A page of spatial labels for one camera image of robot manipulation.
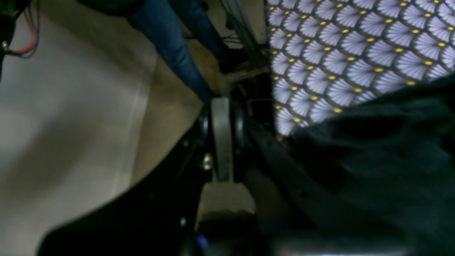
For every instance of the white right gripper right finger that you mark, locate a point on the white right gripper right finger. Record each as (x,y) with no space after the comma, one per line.
(243,157)

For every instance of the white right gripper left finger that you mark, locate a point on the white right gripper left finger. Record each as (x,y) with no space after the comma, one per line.
(216,140)

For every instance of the dark grey T-shirt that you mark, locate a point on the dark grey T-shirt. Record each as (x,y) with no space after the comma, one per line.
(392,157)

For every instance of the fan-patterned table cloth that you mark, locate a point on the fan-patterned table cloth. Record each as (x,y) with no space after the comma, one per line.
(327,55)

